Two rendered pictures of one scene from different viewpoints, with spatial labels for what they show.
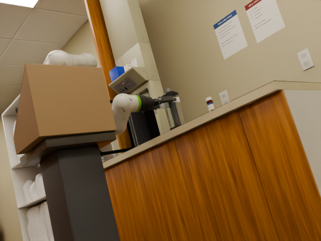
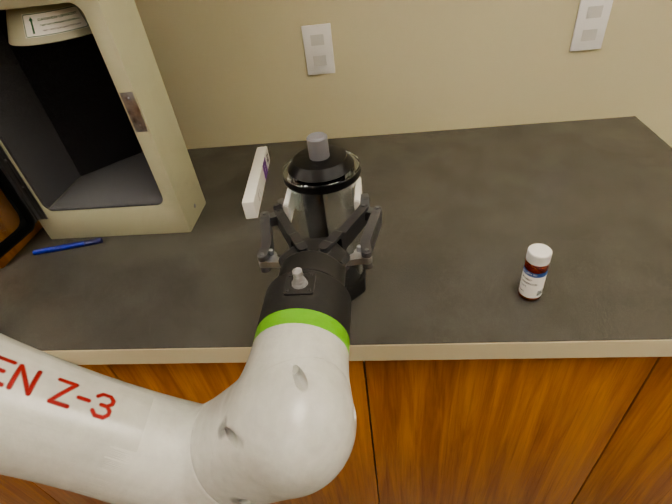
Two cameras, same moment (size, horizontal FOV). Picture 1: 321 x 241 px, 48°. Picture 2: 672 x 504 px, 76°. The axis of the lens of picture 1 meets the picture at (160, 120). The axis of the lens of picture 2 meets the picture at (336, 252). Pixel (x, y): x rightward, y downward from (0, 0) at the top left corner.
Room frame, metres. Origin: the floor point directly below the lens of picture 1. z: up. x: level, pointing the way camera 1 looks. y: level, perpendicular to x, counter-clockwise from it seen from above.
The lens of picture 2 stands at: (1.60, 0.24, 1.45)
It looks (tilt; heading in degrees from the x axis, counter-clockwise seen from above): 39 degrees down; 322
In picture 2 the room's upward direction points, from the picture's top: 8 degrees counter-clockwise
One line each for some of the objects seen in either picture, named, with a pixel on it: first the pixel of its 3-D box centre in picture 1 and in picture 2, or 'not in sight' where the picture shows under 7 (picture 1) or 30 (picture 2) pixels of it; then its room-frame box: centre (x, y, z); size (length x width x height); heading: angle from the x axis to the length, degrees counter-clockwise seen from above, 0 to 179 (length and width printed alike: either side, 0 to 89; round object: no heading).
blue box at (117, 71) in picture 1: (119, 74); not in sight; (2.50, 0.21, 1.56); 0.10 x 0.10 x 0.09; 43
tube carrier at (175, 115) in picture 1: (174, 112); (329, 228); (2.03, -0.09, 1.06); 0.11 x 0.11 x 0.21
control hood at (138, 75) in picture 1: (127, 82); not in sight; (2.45, 0.16, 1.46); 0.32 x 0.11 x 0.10; 43
